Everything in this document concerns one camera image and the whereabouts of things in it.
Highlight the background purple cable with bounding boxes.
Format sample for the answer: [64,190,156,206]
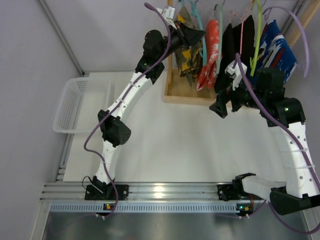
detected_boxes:
[261,6,311,78]

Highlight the camouflage trousers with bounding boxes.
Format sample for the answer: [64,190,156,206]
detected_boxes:
[175,6,202,87]

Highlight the aluminium mounting rail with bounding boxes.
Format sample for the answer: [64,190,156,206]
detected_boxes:
[40,181,223,202]

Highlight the lime green hanger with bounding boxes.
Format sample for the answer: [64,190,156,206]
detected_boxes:
[250,0,263,77]

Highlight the teal plastic hanger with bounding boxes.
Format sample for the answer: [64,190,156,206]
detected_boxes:
[178,0,209,67]

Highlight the wooden clothes rack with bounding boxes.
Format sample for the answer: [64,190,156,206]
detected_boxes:
[163,0,320,106]

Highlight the black trousers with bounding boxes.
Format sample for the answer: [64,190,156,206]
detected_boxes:
[214,15,255,93]

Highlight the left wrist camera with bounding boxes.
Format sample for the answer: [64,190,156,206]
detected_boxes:
[156,6,176,27]

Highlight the red white trousers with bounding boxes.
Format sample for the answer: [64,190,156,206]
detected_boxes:
[196,19,222,91]

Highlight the pink hanger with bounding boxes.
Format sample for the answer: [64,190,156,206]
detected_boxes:
[229,0,252,58]

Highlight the grey slotted cable duct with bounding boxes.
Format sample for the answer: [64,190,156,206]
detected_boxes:
[50,202,244,214]

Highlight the white plastic basket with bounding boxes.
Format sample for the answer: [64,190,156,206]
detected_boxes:
[52,77,115,134]

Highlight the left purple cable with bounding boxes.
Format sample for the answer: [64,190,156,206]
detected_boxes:
[83,2,173,221]

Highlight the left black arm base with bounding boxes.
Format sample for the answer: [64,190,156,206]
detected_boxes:
[84,184,129,201]

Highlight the mint green hanger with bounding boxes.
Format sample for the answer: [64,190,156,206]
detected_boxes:
[214,3,224,77]

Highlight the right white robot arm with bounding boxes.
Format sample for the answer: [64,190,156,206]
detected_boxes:
[232,67,320,216]

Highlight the blue patterned trousers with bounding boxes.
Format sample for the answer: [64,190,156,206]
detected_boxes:
[248,20,298,86]

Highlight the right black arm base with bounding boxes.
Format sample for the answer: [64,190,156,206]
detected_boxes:
[217,183,262,201]

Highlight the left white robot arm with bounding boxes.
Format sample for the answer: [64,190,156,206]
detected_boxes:
[85,21,206,200]

